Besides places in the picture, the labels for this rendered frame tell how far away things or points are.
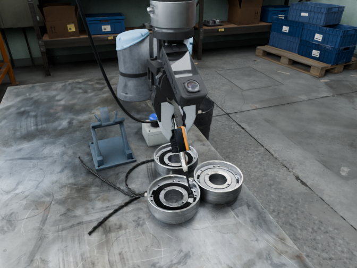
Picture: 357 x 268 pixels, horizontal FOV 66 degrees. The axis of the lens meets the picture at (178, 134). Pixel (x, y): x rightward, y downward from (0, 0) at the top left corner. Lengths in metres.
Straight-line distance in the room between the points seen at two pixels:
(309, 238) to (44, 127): 1.38
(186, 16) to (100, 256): 0.42
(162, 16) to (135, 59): 0.53
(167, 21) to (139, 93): 0.58
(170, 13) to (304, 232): 1.45
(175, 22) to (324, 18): 3.82
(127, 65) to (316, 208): 1.38
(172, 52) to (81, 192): 0.36
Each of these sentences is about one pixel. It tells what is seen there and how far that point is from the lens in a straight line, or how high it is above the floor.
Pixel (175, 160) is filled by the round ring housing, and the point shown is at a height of 0.81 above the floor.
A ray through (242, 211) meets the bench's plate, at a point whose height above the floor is 0.80.
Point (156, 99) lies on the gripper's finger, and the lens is 0.49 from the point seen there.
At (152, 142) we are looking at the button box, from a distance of 0.75.
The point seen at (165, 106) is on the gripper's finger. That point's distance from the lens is 0.51.
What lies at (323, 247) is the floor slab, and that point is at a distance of 1.68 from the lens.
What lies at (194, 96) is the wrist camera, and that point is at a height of 1.05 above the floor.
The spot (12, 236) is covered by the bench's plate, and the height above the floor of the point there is 0.80.
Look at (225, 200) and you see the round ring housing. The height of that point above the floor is 0.82.
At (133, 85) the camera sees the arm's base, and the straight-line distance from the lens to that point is 1.01.
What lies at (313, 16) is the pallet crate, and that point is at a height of 0.67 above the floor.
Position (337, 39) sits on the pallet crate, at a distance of 4.07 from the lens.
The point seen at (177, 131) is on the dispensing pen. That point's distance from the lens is 0.53.
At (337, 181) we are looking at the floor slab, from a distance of 2.14.
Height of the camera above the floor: 1.22
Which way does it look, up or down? 31 degrees down
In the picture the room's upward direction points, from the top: straight up
